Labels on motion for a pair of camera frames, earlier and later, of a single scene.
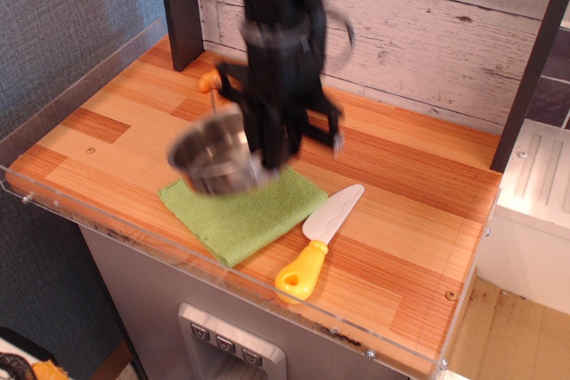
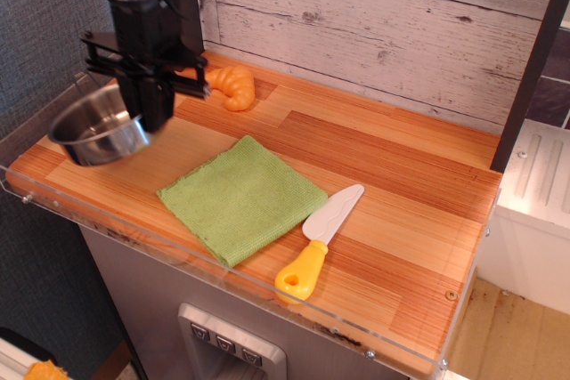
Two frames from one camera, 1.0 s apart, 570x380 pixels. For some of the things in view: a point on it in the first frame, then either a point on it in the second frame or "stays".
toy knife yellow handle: x=298 y=280 stays
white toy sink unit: x=526 y=247 stays
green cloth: x=233 y=225 stays
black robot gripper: x=280 y=92 → x=148 y=54
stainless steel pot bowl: x=215 y=155 → x=97 y=126
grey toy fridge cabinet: x=183 y=323 stays
